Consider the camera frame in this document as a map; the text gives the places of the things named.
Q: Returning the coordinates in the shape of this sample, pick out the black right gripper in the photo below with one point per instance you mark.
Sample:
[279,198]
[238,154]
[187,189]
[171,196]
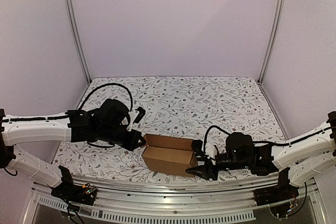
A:
[212,166]

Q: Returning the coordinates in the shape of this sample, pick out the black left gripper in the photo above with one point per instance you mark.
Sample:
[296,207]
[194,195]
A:
[132,145]

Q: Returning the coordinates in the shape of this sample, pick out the brown cardboard box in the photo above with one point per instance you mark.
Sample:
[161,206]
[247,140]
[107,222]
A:
[169,155]

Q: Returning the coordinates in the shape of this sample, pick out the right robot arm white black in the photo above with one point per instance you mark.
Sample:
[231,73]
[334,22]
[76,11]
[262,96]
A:
[296,160]

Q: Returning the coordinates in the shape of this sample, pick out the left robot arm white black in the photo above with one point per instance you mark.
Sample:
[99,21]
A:
[112,123]

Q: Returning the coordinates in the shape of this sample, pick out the floral patterned table mat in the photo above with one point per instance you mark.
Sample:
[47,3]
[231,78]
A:
[188,107]

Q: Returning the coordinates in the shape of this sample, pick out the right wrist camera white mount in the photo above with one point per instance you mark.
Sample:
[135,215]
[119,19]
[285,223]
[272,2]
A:
[208,151]

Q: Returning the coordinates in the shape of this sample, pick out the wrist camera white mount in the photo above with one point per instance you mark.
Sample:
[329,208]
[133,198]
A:
[134,117]
[208,151]

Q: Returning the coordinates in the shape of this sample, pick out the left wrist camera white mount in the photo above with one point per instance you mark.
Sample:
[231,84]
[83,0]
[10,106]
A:
[134,117]

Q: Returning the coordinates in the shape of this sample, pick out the curved aluminium rail base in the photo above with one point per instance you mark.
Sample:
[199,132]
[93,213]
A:
[181,202]

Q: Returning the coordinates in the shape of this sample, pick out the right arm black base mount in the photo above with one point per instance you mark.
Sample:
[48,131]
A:
[279,192]

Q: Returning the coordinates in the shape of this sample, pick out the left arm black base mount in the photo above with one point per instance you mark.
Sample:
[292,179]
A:
[69,192]

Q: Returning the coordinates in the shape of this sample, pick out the left aluminium corner post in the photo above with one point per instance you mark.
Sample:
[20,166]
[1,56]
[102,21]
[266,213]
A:
[76,39]

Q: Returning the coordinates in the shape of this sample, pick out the aluminium corner post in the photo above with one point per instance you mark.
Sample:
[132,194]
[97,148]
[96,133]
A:
[271,41]
[76,39]

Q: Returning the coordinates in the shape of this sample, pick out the right aluminium corner post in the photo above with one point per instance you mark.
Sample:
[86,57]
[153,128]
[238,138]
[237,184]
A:
[271,41]

